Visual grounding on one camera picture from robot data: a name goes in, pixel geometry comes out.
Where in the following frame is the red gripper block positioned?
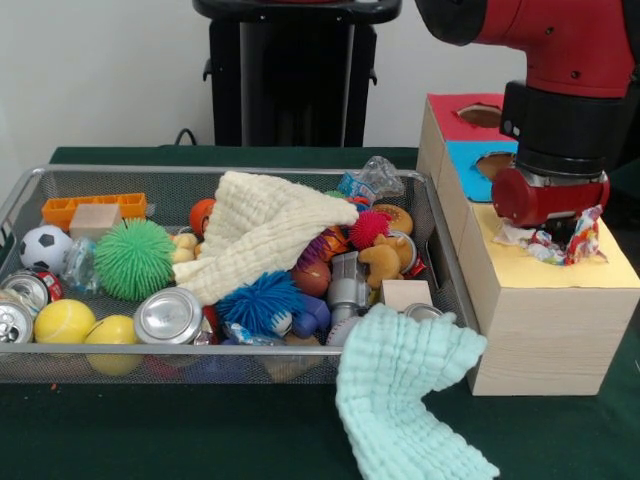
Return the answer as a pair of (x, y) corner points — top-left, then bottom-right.
(491, 167), (611, 246)

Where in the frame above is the silver drink can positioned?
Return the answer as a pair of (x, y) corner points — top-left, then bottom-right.
(0, 301), (35, 345)
(133, 286), (204, 345)

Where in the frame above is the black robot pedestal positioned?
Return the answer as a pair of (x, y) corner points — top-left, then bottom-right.
(192, 0), (404, 149)

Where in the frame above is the light wooden block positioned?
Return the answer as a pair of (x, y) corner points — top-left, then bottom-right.
(68, 203), (124, 240)

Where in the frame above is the small black and white soccer ball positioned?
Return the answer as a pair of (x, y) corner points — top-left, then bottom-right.
(18, 224), (75, 275)

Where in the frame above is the silver wire mesh bin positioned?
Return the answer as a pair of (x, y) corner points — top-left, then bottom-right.
(0, 164), (484, 386)

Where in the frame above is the yellow tennis ball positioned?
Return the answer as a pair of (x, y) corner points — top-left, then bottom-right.
(33, 298), (96, 345)

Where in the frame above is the blue spiky rubber ball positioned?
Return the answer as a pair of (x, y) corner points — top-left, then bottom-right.
(215, 271), (306, 337)

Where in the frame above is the mint green muslin cloth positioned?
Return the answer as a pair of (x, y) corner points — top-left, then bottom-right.
(334, 302), (500, 480)

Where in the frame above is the cream muslin cloth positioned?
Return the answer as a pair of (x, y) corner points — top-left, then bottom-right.
(172, 170), (361, 306)

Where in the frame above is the wooden box with three holes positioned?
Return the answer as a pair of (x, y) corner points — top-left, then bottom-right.
(415, 92), (640, 397)

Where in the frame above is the green spiky rubber ball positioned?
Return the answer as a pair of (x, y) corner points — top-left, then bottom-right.
(93, 217), (176, 301)

